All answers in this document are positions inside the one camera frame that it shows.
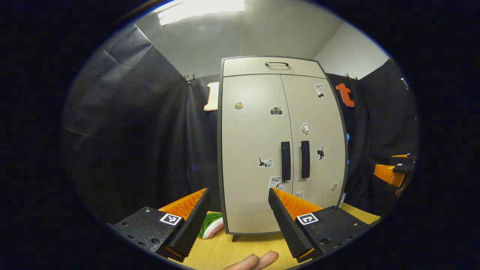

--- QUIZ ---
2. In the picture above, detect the black door handle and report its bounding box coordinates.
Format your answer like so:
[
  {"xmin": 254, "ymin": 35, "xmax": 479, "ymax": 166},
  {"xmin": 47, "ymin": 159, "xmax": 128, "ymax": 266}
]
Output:
[
  {"xmin": 301, "ymin": 141, "xmax": 311, "ymax": 179},
  {"xmin": 281, "ymin": 141, "xmax": 292, "ymax": 181}
]

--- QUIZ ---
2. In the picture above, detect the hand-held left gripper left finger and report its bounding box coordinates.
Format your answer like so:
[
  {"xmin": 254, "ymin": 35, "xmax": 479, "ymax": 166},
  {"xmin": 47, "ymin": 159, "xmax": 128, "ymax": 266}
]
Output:
[{"xmin": 112, "ymin": 187, "xmax": 210, "ymax": 263}]

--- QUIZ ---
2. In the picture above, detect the ceiling light panel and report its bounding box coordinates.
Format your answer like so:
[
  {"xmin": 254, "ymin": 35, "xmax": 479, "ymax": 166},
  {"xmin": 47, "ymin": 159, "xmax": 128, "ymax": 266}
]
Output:
[{"xmin": 156, "ymin": 0, "xmax": 246, "ymax": 26}]

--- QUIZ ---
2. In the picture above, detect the green white striped soft item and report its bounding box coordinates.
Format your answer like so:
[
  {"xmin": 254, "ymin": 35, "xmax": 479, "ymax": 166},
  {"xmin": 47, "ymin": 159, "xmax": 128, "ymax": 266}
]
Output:
[{"xmin": 198, "ymin": 212, "xmax": 225, "ymax": 239}]

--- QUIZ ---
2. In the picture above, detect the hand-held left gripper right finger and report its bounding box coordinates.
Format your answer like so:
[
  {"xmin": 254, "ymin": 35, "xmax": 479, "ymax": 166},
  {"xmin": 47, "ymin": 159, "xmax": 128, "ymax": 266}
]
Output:
[{"xmin": 268, "ymin": 187, "xmax": 375, "ymax": 263}]

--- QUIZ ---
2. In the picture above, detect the black backdrop cloth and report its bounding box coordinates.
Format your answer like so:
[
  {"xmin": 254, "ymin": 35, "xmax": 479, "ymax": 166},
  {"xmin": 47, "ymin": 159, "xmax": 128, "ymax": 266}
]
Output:
[{"xmin": 62, "ymin": 26, "xmax": 419, "ymax": 225}]

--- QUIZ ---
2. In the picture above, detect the white shoe cabinet door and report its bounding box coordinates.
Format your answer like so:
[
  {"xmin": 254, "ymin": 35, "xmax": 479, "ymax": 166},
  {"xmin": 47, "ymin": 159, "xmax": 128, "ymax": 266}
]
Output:
[
  {"xmin": 221, "ymin": 74, "xmax": 295, "ymax": 234},
  {"xmin": 280, "ymin": 74, "xmax": 347, "ymax": 210}
]

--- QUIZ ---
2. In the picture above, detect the white double-door shoe cabinet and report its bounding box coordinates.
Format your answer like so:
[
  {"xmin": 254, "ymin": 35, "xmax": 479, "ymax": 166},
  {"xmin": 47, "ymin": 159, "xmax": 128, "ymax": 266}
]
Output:
[{"xmin": 217, "ymin": 56, "xmax": 349, "ymax": 242}]

